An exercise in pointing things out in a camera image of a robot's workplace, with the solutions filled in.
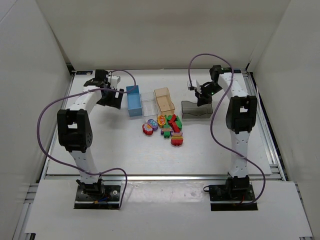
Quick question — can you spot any blue plastic container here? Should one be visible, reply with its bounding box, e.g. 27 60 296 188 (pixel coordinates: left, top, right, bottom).
126 85 143 117

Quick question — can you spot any smoky grey container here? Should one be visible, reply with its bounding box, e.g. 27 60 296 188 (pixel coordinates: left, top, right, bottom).
181 100 213 119

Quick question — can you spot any purple lotus lego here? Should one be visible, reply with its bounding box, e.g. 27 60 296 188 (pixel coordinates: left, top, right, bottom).
147 119 158 131

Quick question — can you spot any red flower lego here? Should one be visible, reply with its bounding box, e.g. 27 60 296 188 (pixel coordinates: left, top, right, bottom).
142 123 154 136

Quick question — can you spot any green lego plate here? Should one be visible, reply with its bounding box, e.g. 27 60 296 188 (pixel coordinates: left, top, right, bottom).
166 114 177 124

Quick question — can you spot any yellow flower lego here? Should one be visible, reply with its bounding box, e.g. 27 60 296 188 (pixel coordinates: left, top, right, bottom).
157 115 167 128

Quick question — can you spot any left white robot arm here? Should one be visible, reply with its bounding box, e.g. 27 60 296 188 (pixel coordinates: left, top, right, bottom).
57 69 124 196

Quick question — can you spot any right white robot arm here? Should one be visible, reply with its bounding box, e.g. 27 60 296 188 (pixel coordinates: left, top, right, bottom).
194 65 258 196

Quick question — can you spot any clear plastic container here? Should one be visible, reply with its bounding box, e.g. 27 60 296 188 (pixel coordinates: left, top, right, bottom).
140 92 158 121

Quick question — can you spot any green curved lego brick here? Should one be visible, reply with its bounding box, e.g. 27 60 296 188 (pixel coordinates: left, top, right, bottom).
175 115 183 131

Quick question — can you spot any orange transparent container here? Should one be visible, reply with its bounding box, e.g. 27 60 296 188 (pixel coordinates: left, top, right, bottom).
154 87 175 116

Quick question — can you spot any red long lego brick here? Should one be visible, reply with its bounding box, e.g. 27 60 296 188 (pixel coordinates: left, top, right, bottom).
168 121 181 133

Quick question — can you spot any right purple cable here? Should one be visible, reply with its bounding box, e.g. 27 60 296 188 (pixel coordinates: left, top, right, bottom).
187 53 267 206

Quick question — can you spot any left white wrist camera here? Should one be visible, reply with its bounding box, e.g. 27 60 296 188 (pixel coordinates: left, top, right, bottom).
107 75 121 90

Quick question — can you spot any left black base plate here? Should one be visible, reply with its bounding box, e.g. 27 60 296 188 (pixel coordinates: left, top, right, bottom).
73 184 121 210

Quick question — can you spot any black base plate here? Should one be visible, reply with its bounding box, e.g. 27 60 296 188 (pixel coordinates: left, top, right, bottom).
203 184 258 212
73 184 121 210

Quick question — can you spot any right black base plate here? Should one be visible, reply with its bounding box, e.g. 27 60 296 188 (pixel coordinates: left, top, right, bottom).
203 184 258 212

